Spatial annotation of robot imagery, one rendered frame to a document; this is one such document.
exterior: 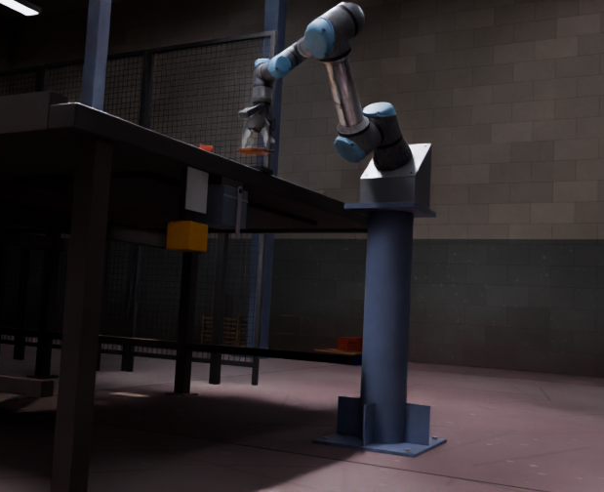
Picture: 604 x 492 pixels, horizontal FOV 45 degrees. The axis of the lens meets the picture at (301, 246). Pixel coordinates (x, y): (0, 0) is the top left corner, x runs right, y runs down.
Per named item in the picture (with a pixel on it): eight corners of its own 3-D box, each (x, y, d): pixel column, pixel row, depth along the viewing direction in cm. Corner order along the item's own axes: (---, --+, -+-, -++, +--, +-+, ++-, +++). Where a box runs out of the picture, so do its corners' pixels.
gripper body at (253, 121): (275, 133, 282) (277, 102, 283) (262, 128, 274) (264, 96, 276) (259, 135, 286) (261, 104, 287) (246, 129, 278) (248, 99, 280)
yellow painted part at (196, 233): (207, 252, 210) (212, 171, 212) (188, 249, 202) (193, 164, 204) (183, 252, 214) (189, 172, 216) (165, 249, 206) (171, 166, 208)
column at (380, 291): (446, 442, 278) (454, 214, 286) (414, 458, 245) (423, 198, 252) (353, 430, 296) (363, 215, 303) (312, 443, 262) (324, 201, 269)
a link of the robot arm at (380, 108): (408, 130, 272) (399, 98, 265) (385, 149, 266) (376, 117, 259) (384, 127, 281) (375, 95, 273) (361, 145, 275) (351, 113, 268)
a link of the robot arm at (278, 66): (291, 45, 270) (276, 54, 280) (269, 60, 266) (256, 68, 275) (302, 63, 272) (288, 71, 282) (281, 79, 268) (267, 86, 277)
